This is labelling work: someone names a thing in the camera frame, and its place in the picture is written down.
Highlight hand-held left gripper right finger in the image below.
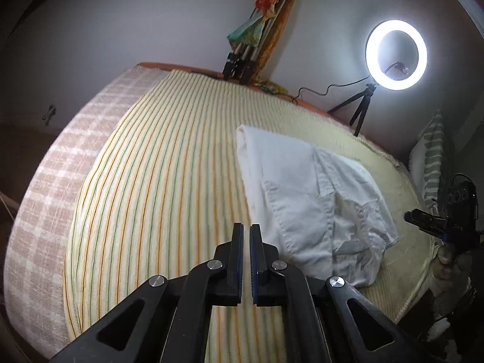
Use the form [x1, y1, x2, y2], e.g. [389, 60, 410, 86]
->
[250, 224, 447, 363]

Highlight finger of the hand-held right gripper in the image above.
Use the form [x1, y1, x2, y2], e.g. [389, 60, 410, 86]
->
[404, 209, 447, 229]
[418, 226, 451, 242]

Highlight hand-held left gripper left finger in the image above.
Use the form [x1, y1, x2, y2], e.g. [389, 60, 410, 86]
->
[48, 222, 244, 363]

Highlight white cotton shirt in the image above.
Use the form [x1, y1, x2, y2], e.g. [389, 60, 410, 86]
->
[236, 124, 401, 288]

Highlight person's right hand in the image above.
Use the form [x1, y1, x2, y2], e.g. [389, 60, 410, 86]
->
[433, 246, 473, 299]

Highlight green leaf print pillow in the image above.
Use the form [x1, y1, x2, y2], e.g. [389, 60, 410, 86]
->
[408, 110, 454, 212]

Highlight yellow striped blanket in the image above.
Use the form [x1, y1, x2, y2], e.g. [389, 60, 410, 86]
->
[62, 69, 441, 363]

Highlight black mini tripod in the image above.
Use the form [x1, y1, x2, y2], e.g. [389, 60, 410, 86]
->
[327, 83, 379, 137]

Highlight folded metal stand poles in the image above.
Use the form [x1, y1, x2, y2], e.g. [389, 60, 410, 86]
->
[222, 0, 292, 86]

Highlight beige checked blanket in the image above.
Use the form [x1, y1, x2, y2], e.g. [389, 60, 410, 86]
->
[4, 64, 175, 356]

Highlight colourful patterned cloth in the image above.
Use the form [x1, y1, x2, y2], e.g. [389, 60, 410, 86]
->
[227, 0, 280, 50]

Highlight orange woven cloth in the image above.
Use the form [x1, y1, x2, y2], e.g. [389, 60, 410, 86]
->
[253, 0, 299, 95]

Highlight black ring light cable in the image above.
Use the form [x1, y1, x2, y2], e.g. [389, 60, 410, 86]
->
[291, 76, 373, 107]

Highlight white ring light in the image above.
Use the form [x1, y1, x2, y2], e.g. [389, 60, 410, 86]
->
[365, 19, 428, 91]

